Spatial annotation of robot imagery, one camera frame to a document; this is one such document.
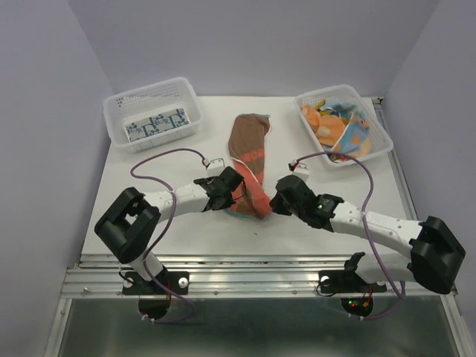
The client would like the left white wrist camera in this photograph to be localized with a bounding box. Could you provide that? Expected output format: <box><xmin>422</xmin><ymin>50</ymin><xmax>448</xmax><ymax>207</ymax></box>
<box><xmin>202</xmin><ymin>158</ymin><xmax>225</xmax><ymax>177</ymax></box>

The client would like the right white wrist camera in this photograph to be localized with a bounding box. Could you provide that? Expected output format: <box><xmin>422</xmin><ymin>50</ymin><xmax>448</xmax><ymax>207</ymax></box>
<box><xmin>288</xmin><ymin>160</ymin><xmax>310</xmax><ymax>182</ymax></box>

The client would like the white plastic basket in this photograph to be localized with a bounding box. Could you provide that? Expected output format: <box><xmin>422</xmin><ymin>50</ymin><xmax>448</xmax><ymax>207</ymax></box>
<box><xmin>294</xmin><ymin>85</ymin><xmax>393</xmax><ymax>168</ymax></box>
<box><xmin>103</xmin><ymin>77</ymin><xmax>203</xmax><ymax>153</ymax></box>

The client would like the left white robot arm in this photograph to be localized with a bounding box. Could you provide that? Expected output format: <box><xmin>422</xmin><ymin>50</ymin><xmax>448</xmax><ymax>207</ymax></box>
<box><xmin>94</xmin><ymin>167</ymin><xmax>244</xmax><ymax>293</ymax></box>

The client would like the left white plastic basket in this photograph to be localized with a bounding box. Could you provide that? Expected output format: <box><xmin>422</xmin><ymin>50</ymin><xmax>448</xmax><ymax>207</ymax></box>
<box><xmin>103</xmin><ymin>77</ymin><xmax>203</xmax><ymax>153</ymax></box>

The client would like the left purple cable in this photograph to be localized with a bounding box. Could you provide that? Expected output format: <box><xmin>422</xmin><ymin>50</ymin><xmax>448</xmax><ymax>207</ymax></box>
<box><xmin>129</xmin><ymin>147</ymin><xmax>208</xmax><ymax>324</ymax></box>

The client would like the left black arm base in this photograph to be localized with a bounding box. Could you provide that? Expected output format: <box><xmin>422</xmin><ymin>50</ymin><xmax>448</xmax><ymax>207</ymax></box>
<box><xmin>122</xmin><ymin>270</ymin><xmax>190</xmax><ymax>296</ymax></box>

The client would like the blue white patterned towel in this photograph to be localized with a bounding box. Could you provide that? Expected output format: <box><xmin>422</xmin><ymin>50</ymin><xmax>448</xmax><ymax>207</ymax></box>
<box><xmin>123</xmin><ymin>108</ymin><xmax>191</xmax><ymax>142</ymax></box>

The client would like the orange plush towel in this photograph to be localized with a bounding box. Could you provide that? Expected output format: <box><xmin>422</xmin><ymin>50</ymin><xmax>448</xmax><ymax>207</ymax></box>
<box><xmin>300</xmin><ymin>105</ymin><xmax>346</xmax><ymax>147</ymax></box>

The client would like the brown bear towel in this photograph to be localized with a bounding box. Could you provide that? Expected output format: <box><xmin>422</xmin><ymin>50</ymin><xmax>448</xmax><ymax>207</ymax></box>
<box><xmin>228</xmin><ymin>113</ymin><xmax>271</xmax><ymax>219</ymax></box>

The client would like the aluminium mounting rail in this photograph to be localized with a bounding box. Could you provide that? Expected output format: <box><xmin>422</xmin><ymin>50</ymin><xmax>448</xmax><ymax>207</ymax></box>
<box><xmin>61</xmin><ymin>254</ymin><xmax>458</xmax><ymax>298</ymax></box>

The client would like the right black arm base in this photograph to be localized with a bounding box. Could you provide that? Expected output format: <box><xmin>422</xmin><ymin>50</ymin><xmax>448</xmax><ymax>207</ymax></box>
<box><xmin>316</xmin><ymin>252</ymin><xmax>387</xmax><ymax>297</ymax></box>

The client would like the light blue colourful towel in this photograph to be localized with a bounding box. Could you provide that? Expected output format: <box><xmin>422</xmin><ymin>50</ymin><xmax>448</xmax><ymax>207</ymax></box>
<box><xmin>319</xmin><ymin>102</ymin><xmax>372</xmax><ymax>158</ymax></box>

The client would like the right white plastic basket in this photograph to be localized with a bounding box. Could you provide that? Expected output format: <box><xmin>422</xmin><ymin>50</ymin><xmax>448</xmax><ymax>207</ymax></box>
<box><xmin>294</xmin><ymin>85</ymin><xmax>393</xmax><ymax>168</ymax></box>

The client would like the right aluminium side rail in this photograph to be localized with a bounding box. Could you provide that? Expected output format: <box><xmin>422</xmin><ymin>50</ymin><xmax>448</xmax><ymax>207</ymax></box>
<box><xmin>371</xmin><ymin>97</ymin><xmax>418</xmax><ymax>220</ymax></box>

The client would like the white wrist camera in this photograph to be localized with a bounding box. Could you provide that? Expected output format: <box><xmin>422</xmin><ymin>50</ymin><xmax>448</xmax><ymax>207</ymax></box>
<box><xmin>288</xmin><ymin>160</ymin><xmax>310</xmax><ymax>182</ymax></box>
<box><xmin>202</xmin><ymin>158</ymin><xmax>225</xmax><ymax>177</ymax></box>

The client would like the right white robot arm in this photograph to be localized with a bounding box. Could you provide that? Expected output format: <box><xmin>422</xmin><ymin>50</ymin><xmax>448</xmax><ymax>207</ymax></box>
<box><xmin>270</xmin><ymin>175</ymin><xmax>466</xmax><ymax>295</ymax></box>

